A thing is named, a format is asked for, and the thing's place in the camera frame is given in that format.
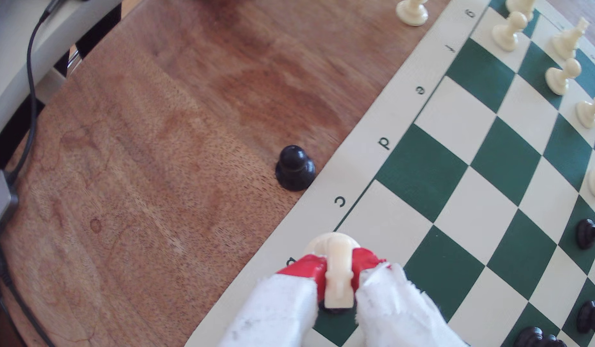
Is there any green cream chess mat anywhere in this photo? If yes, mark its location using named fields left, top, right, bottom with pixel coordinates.
left=184, top=0, right=595, bottom=347

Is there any black chess bishop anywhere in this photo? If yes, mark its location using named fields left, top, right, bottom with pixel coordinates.
left=513, top=326, right=569, bottom=347

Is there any white furniture board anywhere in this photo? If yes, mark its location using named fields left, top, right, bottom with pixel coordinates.
left=0, top=0, right=122, bottom=138

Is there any cream chess rook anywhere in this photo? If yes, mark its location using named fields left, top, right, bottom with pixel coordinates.
left=505, top=0, right=537, bottom=16

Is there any black chess pawn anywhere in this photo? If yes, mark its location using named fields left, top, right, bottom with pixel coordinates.
left=576, top=218, right=595, bottom=250
left=275, top=145, right=317, bottom=192

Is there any thin black cable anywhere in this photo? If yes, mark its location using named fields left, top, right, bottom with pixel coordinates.
left=6, top=0, right=67, bottom=186

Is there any cream chess knight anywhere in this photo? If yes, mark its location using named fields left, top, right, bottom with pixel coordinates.
left=304, top=232, right=362, bottom=310
left=552, top=17, right=590, bottom=60

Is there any black chess knight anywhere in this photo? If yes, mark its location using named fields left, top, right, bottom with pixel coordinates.
left=576, top=300, right=595, bottom=334

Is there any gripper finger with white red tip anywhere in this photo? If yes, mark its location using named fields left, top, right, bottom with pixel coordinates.
left=218, top=254, right=328, bottom=347
left=351, top=247, right=469, bottom=347

